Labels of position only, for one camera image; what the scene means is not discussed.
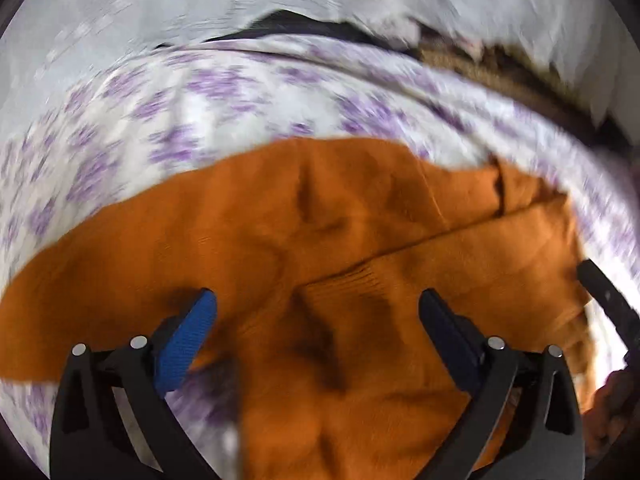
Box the person's right hand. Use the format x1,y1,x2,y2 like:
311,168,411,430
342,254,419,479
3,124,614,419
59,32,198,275
589,367,640,457

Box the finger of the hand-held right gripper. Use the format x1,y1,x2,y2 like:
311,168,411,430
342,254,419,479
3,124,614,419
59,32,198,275
576,259,640,356

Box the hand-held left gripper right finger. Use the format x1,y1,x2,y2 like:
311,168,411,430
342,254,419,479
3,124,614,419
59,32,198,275
419,287,586,480

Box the orange knit sweater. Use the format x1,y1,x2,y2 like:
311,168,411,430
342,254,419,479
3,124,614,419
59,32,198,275
0,136,601,480

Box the white lace curtain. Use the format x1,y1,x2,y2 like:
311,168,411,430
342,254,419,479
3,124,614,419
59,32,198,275
0,0,633,126

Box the purple floral bed sheet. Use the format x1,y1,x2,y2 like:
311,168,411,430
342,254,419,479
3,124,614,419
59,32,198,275
0,35,640,480

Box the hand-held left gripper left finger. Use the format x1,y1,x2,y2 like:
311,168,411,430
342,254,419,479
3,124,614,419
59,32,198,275
49,287,221,480

